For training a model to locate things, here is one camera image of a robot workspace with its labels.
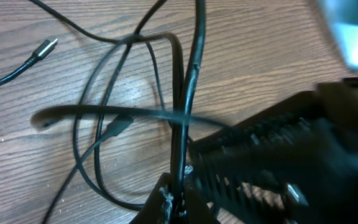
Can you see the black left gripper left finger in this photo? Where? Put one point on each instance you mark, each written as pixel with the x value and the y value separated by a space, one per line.
pixel 155 208

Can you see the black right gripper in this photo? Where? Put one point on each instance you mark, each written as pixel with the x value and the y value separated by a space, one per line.
pixel 295 161

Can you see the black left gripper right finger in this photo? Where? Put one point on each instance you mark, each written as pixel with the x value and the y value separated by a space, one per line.
pixel 196 208

